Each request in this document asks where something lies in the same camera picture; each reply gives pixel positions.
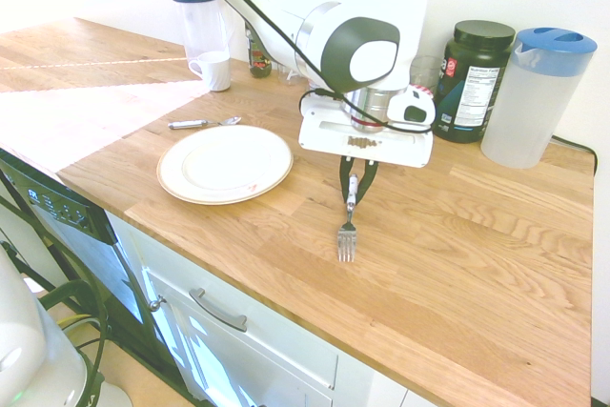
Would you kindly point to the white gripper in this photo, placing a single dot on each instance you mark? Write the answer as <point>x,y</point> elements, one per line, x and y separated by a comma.
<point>405,147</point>

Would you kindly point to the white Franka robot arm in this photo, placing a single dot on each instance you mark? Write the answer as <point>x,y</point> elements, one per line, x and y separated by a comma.
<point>367,16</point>

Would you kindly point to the white plate with gold rim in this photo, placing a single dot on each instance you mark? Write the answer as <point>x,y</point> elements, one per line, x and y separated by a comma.
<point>224,164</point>

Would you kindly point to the clear pitcher with dark lid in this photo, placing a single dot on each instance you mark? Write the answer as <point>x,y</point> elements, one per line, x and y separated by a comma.
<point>197,21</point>

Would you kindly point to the black supplement jar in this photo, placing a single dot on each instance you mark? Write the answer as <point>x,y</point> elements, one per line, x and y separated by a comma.
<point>469,87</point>

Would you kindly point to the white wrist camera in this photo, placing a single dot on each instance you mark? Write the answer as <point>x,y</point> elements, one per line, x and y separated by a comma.
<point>412,107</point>

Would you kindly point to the white cabinet drawer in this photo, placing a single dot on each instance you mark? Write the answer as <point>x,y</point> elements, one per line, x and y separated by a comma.
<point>267,350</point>

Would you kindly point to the white rounded appliance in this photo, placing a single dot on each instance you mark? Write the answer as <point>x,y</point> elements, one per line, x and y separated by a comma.
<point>33,350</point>

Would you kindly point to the clear drinking glass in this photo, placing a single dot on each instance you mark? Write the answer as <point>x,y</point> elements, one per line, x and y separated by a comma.
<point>425,73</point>

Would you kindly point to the white ribbed mug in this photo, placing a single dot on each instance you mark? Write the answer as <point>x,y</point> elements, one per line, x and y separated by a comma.
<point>214,71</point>

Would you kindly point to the frosted pitcher with blue lid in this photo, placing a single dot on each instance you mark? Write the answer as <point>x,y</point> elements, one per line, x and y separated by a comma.
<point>529,102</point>

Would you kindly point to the black dishwasher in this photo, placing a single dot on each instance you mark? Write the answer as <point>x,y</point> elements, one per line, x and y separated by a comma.
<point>71,230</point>

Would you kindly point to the silver cabinet knob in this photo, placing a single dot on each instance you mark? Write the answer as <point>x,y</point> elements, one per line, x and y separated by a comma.
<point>155,303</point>

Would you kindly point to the dark glass bottle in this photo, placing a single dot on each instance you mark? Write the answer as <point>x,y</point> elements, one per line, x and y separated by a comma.
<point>258,61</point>

